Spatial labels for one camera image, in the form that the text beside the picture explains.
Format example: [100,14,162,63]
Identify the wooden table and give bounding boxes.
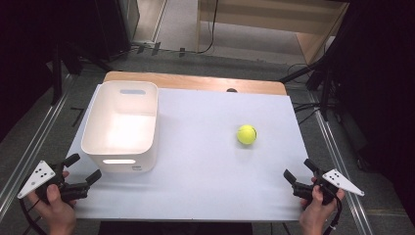
[103,70,289,97]

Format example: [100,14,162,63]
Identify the black tripod stand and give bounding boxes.
[278,32,346,122]

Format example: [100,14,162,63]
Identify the dark metal stand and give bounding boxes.
[48,40,82,107]

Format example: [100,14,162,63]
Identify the white plastic storage bin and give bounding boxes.
[80,80,160,174]

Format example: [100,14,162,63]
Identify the black hanging cable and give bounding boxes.
[197,0,220,55]

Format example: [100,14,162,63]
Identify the metal floor rail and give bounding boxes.
[0,72,76,216]
[306,89,375,235]

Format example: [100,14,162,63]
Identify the white board sheet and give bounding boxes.
[64,84,310,223]

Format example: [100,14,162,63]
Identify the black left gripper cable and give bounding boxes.
[19,197,48,235]

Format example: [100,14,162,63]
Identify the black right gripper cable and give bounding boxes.
[327,195,344,235]

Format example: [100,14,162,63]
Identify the light wooden shelf unit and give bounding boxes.
[195,0,350,66]

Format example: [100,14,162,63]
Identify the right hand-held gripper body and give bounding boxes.
[292,167,366,207]

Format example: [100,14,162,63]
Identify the black floor cables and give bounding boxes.
[287,62,327,125]

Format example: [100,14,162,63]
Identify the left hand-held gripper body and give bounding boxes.
[17,160,89,204]

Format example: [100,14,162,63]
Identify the yellow tennis ball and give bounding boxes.
[236,123,258,146]

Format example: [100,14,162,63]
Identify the person's left hand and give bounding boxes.
[26,170,78,235]

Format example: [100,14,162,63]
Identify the person's right hand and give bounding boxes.
[299,176,346,235]

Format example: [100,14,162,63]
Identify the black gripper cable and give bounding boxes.
[327,195,344,235]
[19,197,48,235]

